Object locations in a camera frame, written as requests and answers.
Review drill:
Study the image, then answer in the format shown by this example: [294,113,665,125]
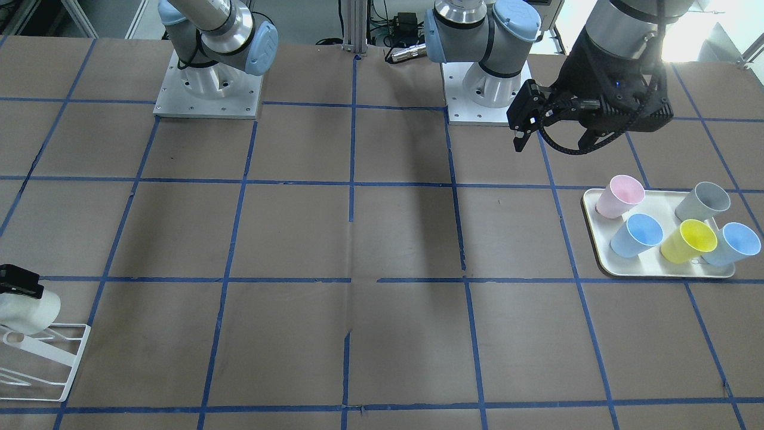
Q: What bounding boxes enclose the yellow plastic cup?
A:
[660,219,718,264]

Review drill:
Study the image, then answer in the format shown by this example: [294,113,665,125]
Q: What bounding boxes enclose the blue cup on tray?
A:
[609,213,665,259]

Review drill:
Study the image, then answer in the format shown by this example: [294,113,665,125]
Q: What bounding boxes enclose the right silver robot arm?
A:
[158,1,278,76]

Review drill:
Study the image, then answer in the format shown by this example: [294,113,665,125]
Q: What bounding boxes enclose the white plastic cup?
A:
[1,290,61,336]

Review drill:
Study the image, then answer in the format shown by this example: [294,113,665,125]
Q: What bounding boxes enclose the cream plastic tray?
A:
[581,188,736,280]

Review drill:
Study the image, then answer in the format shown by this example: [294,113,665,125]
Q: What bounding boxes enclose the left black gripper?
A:
[506,30,674,153]

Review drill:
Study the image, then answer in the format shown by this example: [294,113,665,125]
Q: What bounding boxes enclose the pink plastic cup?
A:
[595,174,646,219]

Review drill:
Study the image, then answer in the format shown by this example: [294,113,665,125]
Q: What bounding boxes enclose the aluminium frame post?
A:
[339,1,370,57]

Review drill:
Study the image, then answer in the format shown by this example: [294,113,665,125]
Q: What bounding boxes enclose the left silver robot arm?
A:
[424,1,691,155]

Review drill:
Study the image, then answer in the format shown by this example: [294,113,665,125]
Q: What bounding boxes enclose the grey plastic cup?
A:
[674,182,731,221]

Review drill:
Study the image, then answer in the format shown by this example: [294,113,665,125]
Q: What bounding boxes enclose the light blue cup tray edge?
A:
[701,222,762,266]

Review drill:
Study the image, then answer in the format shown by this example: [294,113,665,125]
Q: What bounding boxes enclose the silver metal cylinder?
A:
[384,43,427,65]

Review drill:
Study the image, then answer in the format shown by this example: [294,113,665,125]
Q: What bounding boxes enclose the white wire cup rack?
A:
[2,323,91,403]

